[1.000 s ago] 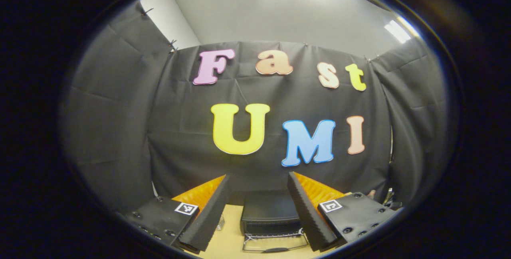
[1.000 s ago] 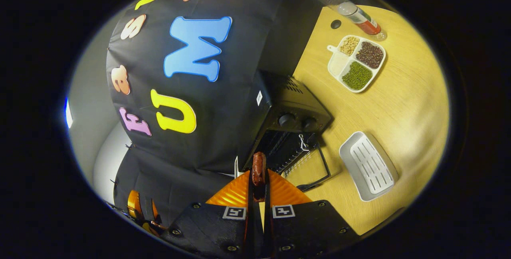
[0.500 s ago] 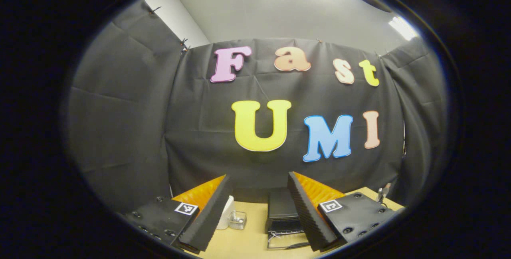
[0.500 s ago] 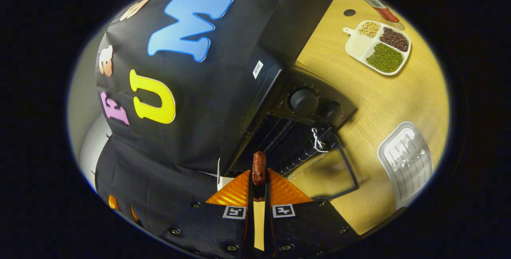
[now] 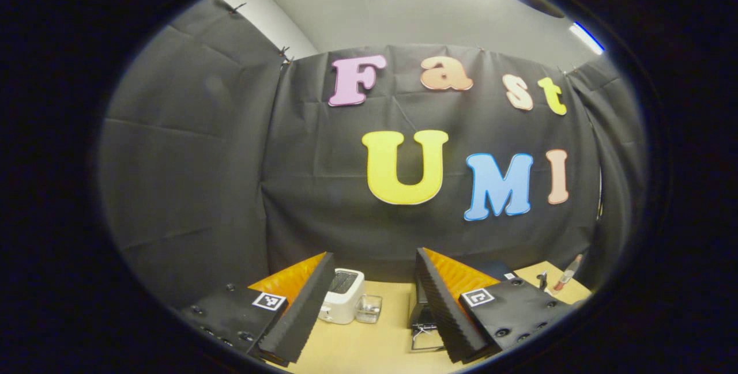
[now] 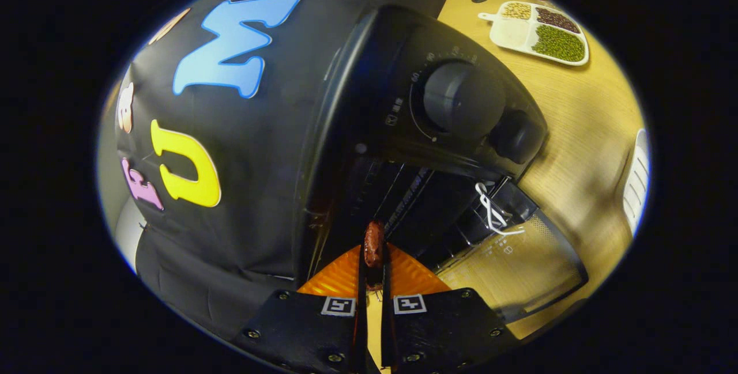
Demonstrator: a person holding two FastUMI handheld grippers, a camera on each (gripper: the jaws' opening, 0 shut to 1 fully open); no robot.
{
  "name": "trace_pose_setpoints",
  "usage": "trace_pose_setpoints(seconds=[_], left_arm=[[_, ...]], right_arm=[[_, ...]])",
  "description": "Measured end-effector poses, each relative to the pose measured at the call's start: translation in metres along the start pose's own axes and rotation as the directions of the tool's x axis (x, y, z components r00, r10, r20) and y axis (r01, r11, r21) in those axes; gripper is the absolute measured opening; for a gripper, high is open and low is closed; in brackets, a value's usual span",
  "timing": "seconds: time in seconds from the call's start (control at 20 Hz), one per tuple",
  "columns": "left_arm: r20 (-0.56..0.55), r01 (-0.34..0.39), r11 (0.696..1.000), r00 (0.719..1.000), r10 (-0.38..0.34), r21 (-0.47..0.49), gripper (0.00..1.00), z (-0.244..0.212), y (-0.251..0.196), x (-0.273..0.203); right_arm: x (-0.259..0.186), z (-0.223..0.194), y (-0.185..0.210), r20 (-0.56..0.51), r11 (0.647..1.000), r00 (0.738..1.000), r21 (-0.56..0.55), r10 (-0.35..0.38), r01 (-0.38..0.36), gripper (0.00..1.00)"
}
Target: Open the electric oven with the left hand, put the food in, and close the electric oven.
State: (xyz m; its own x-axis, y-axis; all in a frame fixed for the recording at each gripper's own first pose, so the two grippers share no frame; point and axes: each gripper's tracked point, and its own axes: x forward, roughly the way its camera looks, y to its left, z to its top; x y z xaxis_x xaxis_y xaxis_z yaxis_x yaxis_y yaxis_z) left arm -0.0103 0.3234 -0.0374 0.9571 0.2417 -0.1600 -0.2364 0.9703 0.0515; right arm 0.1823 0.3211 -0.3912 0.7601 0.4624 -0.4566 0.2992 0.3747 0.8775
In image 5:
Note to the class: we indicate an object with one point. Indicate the clear plastic bottle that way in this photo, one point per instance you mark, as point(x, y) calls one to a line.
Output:
point(568, 273)

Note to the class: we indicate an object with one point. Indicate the black backdrop cloth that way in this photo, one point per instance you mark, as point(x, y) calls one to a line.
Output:
point(230, 161)

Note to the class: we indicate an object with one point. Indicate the ceiling light panel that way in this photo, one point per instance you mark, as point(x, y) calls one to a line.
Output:
point(587, 38)

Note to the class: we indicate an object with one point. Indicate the white toaster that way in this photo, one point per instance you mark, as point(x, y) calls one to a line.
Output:
point(343, 302)

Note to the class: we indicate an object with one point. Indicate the clear glass cup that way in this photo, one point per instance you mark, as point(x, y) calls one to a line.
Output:
point(369, 309)

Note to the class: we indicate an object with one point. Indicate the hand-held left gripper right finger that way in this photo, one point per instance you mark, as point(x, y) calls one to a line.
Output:
point(444, 310)

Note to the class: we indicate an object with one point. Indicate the black bottle cap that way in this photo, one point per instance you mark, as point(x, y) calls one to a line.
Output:
point(542, 282)

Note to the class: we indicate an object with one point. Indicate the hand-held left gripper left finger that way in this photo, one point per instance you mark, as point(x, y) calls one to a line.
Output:
point(305, 310)

